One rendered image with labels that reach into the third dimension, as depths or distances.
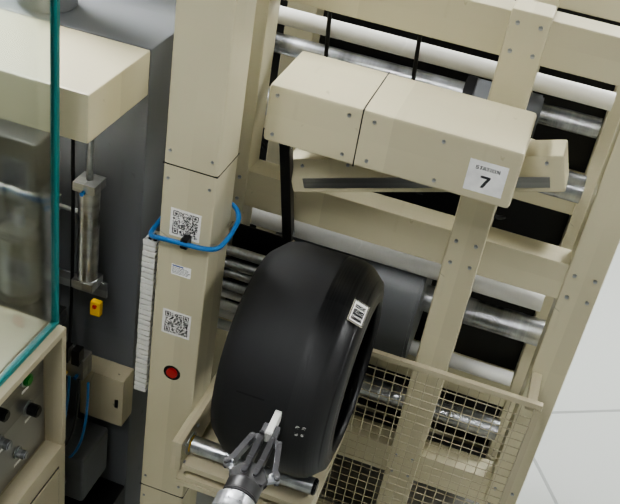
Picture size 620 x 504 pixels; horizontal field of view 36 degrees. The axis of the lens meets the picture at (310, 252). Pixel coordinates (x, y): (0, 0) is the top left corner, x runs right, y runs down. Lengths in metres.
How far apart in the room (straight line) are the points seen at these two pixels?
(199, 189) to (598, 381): 2.84
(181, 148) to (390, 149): 0.49
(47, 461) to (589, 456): 2.44
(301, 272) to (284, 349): 0.20
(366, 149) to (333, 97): 0.14
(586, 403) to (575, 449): 0.32
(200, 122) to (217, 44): 0.18
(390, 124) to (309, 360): 0.57
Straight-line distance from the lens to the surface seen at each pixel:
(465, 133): 2.20
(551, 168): 2.34
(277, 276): 2.19
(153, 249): 2.28
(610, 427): 4.38
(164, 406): 2.56
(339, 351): 2.12
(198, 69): 2.01
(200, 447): 2.49
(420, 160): 2.23
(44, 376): 2.38
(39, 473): 2.45
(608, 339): 4.89
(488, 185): 2.22
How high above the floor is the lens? 2.71
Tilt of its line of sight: 34 degrees down
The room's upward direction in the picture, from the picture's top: 10 degrees clockwise
